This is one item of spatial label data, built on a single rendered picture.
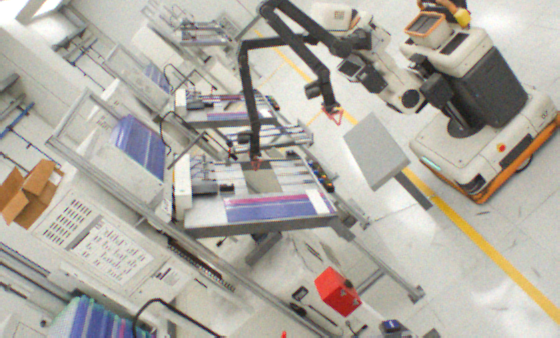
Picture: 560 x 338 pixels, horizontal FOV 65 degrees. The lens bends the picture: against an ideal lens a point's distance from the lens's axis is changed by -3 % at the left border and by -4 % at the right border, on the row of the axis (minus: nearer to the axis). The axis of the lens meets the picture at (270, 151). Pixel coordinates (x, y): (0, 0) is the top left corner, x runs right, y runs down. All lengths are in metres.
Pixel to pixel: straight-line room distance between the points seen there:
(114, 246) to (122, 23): 8.14
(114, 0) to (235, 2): 2.44
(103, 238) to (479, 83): 1.91
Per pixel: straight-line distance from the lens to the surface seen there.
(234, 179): 2.51
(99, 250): 2.16
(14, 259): 1.32
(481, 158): 2.58
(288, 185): 2.45
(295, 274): 2.34
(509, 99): 2.60
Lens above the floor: 1.98
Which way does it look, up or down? 24 degrees down
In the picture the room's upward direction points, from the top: 48 degrees counter-clockwise
